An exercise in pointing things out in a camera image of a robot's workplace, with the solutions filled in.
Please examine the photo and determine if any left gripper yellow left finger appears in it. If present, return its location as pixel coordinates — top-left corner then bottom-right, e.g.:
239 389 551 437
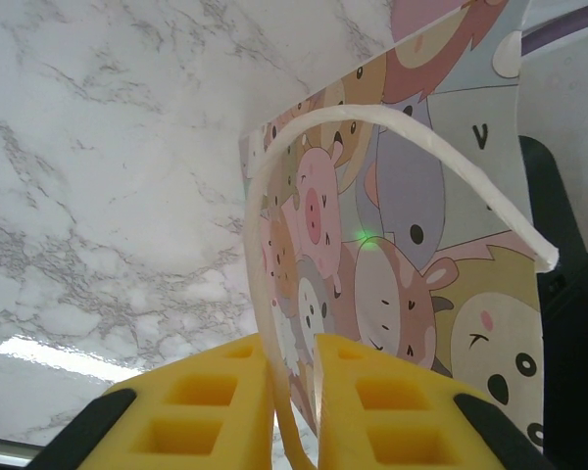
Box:
33 334 276 470

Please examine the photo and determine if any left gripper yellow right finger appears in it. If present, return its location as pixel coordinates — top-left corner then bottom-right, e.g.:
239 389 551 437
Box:
317 333 558 470

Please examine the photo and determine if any cartoon animal print paper bag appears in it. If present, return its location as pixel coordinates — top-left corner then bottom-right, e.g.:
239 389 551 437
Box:
237 0 561 470

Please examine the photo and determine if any purple cable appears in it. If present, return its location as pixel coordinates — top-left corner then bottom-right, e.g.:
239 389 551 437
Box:
518 0 588 55

